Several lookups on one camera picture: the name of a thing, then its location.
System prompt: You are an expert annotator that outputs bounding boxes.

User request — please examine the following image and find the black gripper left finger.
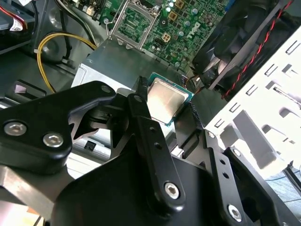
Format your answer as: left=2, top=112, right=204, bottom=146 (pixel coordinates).
left=0, top=75, right=187, bottom=214

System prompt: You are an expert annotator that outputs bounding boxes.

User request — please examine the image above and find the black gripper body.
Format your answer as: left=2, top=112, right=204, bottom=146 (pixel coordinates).
left=50, top=145, right=232, bottom=226

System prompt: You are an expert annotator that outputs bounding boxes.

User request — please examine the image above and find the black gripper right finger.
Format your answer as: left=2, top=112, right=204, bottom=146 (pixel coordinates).
left=175, top=103, right=297, bottom=226

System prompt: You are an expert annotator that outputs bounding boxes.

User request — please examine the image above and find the silver CPU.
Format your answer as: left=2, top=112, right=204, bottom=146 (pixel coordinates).
left=145, top=72, right=195, bottom=128

